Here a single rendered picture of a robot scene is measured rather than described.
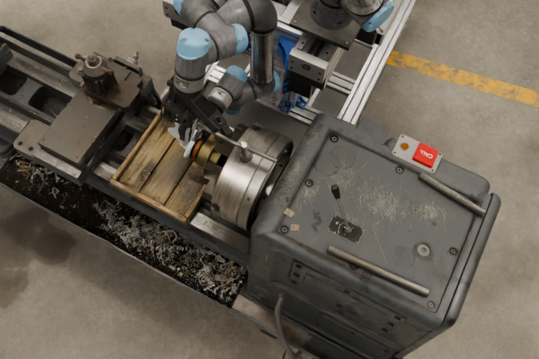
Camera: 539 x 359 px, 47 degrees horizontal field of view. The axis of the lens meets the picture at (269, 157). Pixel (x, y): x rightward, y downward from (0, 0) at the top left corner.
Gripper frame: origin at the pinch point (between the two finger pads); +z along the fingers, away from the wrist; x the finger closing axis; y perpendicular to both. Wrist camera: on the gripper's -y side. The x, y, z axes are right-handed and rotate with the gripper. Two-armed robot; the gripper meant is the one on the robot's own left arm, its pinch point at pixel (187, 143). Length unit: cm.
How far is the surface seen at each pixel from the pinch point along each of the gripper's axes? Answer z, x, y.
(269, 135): 3.6, -21.0, -16.4
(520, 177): 84, -156, -115
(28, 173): 74, -14, 73
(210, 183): 18.7, -6.4, -6.5
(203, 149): 15.4, -14.4, 1.1
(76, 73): 31, -34, 64
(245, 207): 15.3, -1.3, -20.4
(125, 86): 21, -29, 40
